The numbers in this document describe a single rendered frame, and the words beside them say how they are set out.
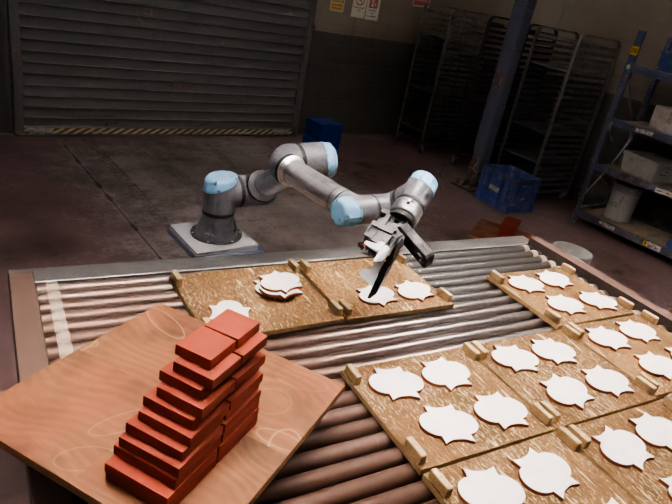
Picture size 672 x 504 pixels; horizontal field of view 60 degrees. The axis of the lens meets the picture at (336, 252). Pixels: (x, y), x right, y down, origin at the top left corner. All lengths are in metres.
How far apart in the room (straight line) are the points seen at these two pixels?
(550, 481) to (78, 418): 0.95
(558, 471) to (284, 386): 0.62
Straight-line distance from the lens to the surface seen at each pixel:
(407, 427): 1.39
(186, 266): 1.92
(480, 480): 1.32
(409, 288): 1.95
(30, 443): 1.13
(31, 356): 1.47
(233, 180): 2.10
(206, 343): 0.95
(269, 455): 1.10
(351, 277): 1.95
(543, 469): 1.42
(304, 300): 1.77
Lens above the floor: 1.81
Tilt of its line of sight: 24 degrees down
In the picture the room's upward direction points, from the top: 11 degrees clockwise
